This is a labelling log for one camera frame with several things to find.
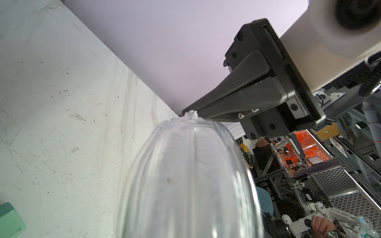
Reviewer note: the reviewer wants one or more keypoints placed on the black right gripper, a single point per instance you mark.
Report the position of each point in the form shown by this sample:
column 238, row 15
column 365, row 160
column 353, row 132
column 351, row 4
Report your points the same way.
column 264, row 91

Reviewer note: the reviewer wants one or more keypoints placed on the clear plastic pouch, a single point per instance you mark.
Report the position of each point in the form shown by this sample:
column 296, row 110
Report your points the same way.
column 189, row 180

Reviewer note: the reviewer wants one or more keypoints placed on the mint green dual usb charger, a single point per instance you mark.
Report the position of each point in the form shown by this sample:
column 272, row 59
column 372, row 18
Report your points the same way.
column 11, row 223

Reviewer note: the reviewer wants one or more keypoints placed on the person in blue shirt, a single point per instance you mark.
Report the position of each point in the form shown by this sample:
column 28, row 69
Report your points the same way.
column 321, row 226

